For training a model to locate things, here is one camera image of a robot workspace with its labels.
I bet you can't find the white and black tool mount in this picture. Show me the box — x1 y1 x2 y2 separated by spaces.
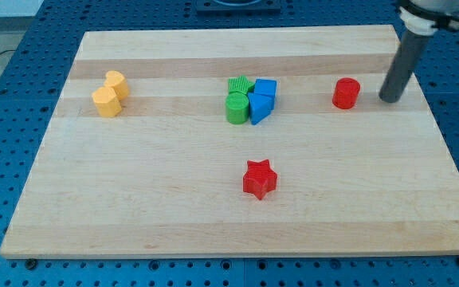
397 0 459 37

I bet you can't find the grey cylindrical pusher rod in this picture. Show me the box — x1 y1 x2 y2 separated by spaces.
379 29 430 103

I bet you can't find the red cylinder block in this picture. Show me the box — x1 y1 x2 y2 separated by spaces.
332 77 360 109

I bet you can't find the green star block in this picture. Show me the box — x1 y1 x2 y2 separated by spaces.
228 75 255 95

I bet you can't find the red star block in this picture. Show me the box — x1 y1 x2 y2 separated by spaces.
242 159 278 200

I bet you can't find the blue cube block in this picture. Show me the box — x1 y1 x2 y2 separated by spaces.
253 79 277 110

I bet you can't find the blue triangle block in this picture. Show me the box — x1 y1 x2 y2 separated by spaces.
248 92 273 125

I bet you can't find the wooden board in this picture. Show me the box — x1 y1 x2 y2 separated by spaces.
0 25 459 259

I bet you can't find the green cylinder block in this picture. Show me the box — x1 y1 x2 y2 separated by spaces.
225 92 249 124

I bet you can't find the yellow heart block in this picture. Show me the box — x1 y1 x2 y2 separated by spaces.
104 70 130 100

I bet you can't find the yellow hexagon block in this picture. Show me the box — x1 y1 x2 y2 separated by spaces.
92 86 122 117

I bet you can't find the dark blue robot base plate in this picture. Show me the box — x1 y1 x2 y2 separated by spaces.
194 0 281 14

